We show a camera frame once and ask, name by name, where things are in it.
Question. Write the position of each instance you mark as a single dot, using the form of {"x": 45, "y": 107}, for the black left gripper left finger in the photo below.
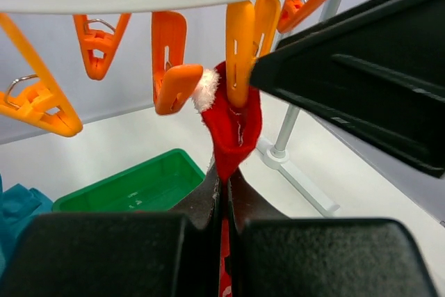
{"x": 168, "y": 253}

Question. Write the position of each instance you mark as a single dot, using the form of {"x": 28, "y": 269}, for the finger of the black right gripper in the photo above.
{"x": 375, "y": 71}

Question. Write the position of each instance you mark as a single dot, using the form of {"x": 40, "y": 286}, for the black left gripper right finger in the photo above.
{"x": 274, "y": 255}

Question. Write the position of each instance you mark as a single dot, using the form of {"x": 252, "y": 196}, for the red christmas sock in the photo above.
{"x": 234, "y": 133}

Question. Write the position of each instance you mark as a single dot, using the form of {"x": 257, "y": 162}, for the orange clothes peg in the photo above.
{"x": 173, "y": 80}
{"x": 249, "y": 34}

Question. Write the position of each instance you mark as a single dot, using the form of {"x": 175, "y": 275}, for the green plastic tray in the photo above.
{"x": 157, "y": 184}

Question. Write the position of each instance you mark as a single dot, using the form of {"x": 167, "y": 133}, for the silver clothes rack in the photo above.
{"x": 300, "y": 167}

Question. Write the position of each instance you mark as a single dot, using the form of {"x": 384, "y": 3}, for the orange peg on crossbar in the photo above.
{"x": 294, "y": 12}

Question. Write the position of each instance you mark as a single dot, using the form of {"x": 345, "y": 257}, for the teal hanging garment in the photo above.
{"x": 19, "y": 206}

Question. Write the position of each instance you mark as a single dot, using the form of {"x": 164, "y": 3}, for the orange peg front right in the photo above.
{"x": 37, "y": 99}

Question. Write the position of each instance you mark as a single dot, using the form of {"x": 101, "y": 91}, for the orange peg at front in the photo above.
{"x": 98, "y": 42}

